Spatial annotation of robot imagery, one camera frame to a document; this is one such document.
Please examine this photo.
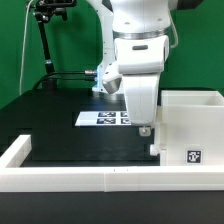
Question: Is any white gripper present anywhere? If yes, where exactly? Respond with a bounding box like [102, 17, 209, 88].
[122, 73, 160, 136]

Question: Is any white drawer cabinet box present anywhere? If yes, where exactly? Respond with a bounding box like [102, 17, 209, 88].
[153, 90, 224, 166]

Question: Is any white front drawer tray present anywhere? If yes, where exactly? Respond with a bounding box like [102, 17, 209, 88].
[150, 144, 167, 156]

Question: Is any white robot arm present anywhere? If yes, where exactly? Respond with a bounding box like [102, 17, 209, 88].
[87, 0, 204, 137]

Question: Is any white marker tag plate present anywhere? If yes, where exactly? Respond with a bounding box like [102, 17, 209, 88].
[75, 111, 130, 126]

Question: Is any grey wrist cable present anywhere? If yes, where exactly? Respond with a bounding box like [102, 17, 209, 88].
[169, 20, 180, 50]

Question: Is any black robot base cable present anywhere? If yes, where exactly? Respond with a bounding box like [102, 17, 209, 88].
[32, 69, 99, 91]

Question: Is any white U-shaped border frame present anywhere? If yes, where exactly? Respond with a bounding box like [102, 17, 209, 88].
[0, 135, 224, 192]

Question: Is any black camera stand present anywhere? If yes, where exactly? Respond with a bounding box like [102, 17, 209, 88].
[34, 0, 77, 90]

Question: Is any white hanging cable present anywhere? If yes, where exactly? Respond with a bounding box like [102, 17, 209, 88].
[18, 0, 36, 96]

